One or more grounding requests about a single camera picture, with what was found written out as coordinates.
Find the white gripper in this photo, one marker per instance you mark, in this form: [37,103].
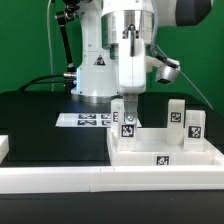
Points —
[131,76]

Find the white square table top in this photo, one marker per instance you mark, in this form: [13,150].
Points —
[150,148]

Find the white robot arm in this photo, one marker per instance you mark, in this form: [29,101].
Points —
[105,23]

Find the white U-shaped fence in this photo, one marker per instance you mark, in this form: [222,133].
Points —
[100,179]

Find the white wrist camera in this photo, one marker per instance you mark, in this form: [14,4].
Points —
[167,69]

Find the white marker base plate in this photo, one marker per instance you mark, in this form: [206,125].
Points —
[83,120]

